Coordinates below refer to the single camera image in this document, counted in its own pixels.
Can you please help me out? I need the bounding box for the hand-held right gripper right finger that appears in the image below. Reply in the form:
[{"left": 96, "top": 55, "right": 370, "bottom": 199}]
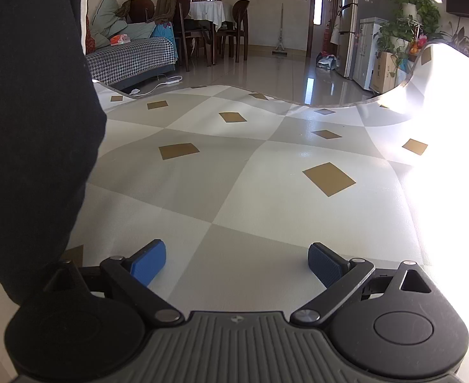
[{"left": 290, "top": 242, "right": 433, "bottom": 327}]

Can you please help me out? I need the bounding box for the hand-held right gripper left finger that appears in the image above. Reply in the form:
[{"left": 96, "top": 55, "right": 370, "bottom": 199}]
[{"left": 43, "top": 239, "right": 185, "bottom": 327}]

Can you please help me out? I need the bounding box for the black t-shirt red print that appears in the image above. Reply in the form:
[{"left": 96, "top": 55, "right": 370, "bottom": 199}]
[{"left": 0, "top": 0, "right": 107, "bottom": 308}]

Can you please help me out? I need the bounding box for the cardboard box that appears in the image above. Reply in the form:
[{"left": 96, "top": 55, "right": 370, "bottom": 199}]
[{"left": 370, "top": 50, "right": 397, "bottom": 94}]

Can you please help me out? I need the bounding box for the plastic bag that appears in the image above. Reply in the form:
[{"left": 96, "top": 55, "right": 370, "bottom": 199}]
[{"left": 316, "top": 53, "right": 339, "bottom": 71}]

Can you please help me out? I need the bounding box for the houndstooth covered sofa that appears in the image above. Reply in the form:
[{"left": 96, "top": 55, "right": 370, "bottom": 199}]
[{"left": 86, "top": 37, "right": 178, "bottom": 85}]

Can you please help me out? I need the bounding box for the turquoise cloth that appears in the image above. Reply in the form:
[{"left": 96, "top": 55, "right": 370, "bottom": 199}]
[{"left": 151, "top": 24, "right": 176, "bottom": 49}]

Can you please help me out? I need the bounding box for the dark wooden dining chair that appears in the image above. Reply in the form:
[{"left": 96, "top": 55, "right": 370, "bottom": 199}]
[
  {"left": 127, "top": 0, "right": 156, "bottom": 25},
  {"left": 155, "top": 0, "right": 215, "bottom": 70},
  {"left": 219, "top": 0, "right": 251, "bottom": 62}
]

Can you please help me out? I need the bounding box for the fruit basket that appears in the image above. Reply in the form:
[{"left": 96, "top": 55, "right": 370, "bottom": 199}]
[{"left": 408, "top": 36, "right": 429, "bottom": 57}]

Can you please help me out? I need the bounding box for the grey-green pillow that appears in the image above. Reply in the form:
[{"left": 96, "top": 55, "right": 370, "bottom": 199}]
[{"left": 91, "top": 0, "right": 157, "bottom": 49}]

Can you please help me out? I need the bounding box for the olive jacket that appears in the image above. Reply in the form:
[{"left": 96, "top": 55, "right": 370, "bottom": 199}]
[{"left": 147, "top": 0, "right": 188, "bottom": 25}]

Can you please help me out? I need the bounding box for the dining table white cloth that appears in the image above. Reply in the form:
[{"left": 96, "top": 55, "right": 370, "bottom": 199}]
[{"left": 189, "top": 1, "right": 235, "bottom": 33}]

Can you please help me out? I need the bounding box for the silver refrigerator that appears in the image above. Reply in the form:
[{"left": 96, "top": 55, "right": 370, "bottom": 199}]
[{"left": 335, "top": 0, "right": 379, "bottom": 78}]

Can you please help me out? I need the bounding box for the small leafy potted plant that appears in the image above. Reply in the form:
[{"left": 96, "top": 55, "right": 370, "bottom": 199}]
[{"left": 444, "top": 18, "right": 469, "bottom": 60}]

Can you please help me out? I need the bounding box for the large trailing potted plant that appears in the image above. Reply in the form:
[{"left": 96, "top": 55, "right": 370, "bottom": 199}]
[{"left": 374, "top": 0, "right": 443, "bottom": 78}]

